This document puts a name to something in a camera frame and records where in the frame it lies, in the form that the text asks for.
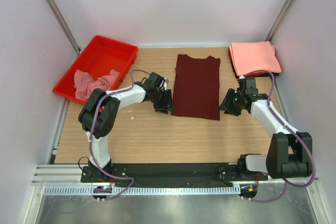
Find pink crumpled t shirt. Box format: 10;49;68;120
74;69;119;101

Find folded salmon pink t shirt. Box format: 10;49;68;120
229;41;282;77

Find red plastic bin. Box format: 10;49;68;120
53;35;138;104

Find left aluminium frame post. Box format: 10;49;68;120
45;0;81;56

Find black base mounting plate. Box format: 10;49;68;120
80;163;268;188

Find slotted white cable duct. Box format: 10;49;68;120
44;184;240;196

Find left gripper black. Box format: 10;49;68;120
151;88;175;114

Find dark maroon t shirt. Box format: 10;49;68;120
172;54;221;121

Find folded red t shirt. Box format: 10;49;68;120
228;48;238;79

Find aluminium frame post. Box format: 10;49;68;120
45;0;81;56
265;0;296;41

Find right aluminium frame post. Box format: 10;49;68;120
265;0;296;41

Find aluminium front rail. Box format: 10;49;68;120
31;164;310;185

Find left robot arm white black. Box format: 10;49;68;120
78;72;174;183

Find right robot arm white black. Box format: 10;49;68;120
219;77;313;180

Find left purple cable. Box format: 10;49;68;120
44;69;152;214

